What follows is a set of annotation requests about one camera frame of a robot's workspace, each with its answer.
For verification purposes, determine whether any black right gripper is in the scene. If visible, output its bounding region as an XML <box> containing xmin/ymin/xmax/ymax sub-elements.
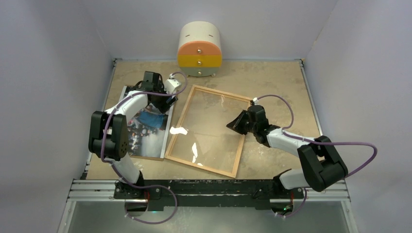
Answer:
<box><xmin>227</xmin><ymin>110</ymin><xmax>258</xmax><ymax>135</ymax></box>

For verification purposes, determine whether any printed photo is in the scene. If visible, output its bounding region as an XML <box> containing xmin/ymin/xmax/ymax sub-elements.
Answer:
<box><xmin>126</xmin><ymin>104</ymin><xmax>173</xmax><ymax>161</ymax></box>

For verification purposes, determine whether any clear acrylic frame pane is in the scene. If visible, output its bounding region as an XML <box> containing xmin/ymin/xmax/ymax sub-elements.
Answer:
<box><xmin>169</xmin><ymin>89</ymin><xmax>250</xmax><ymax>174</ymax></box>

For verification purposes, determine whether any wooden picture frame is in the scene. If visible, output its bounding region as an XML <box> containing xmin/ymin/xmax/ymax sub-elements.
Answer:
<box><xmin>164</xmin><ymin>84</ymin><xmax>253</xmax><ymax>179</ymax></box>

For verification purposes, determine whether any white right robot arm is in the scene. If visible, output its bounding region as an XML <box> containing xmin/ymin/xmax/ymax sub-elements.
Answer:
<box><xmin>227</xmin><ymin>105</ymin><xmax>348</xmax><ymax>198</ymax></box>

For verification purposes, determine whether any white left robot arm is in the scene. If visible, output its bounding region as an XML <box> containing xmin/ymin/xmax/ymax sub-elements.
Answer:
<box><xmin>88</xmin><ymin>71</ymin><xmax>181</xmax><ymax>199</ymax></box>

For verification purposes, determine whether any round three-drawer mini cabinet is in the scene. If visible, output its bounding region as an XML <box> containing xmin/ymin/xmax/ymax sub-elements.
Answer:
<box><xmin>177</xmin><ymin>21</ymin><xmax>223</xmax><ymax>77</ymax></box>

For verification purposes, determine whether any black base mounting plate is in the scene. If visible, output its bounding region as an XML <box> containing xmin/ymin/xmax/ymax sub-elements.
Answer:
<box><xmin>114</xmin><ymin>179</ymin><xmax>304</xmax><ymax>211</ymax></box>

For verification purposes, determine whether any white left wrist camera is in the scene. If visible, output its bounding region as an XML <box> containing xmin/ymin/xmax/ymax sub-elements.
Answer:
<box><xmin>164</xmin><ymin>79</ymin><xmax>181</xmax><ymax>94</ymax></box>

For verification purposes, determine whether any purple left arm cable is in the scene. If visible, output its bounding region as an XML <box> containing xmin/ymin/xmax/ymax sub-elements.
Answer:
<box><xmin>100</xmin><ymin>71</ymin><xmax>189</xmax><ymax>225</ymax></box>

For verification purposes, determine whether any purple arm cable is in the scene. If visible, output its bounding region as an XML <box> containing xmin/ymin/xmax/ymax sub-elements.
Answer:
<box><xmin>100</xmin><ymin>71</ymin><xmax>189</xmax><ymax>225</ymax></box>
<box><xmin>252</xmin><ymin>94</ymin><xmax>378</xmax><ymax>222</ymax></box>

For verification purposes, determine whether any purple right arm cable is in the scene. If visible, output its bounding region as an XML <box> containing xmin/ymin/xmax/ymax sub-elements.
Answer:
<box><xmin>252</xmin><ymin>94</ymin><xmax>378</xmax><ymax>222</ymax></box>

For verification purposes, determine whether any aluminium extrusion rail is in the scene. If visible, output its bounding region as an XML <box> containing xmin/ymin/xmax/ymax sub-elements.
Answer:
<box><xmin>68</xmin><ymin>180</ymin><xmax>350</xmax><ymax>201</ymax></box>

